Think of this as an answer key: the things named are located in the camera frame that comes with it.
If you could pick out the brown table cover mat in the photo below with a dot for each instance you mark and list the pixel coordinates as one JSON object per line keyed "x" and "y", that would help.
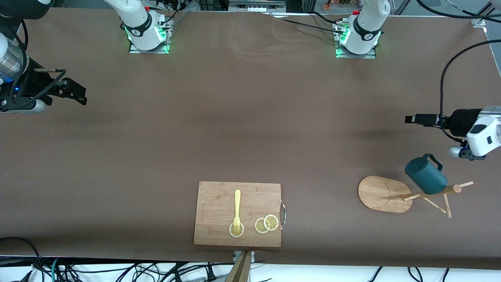
{"x": 250, "y": 117}

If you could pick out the grey electronics box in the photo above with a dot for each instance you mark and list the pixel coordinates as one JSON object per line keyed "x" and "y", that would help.
{"x": 256, "y": 4}

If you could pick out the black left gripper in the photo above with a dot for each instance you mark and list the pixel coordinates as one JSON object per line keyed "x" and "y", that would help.
{"x": 462, "y": 120}

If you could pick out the dried lemon slice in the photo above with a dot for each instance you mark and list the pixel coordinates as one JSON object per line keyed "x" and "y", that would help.
{"x": 231, "y": 233}
{"x": 271, "y": 222}
{"x": 259, "y": 226}

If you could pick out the wooden cup rack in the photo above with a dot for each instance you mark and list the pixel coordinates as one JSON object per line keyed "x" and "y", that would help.
{"x": 379, "y": 194}

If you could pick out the yellow plastic fork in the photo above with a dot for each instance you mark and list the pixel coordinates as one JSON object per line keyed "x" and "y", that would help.
{"x": 237, "y": 203}

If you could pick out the aluminium frame profile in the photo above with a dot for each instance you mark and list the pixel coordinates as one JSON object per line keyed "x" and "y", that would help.
{"x": 483, "y": 19}

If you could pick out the teal cup yellow inside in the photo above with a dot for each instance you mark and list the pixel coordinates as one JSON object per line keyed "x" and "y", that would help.
{"x": 426, "y": 176}

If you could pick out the wooden cutting board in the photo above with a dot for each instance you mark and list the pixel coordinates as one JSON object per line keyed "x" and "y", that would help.
{"x": 219, "y": 211}

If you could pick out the small metal bracket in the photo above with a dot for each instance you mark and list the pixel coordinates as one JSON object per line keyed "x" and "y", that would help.
{"x": 252, "y": 255}

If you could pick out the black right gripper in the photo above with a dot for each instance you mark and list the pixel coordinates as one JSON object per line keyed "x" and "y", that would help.
{"x": 34, "y": 83}

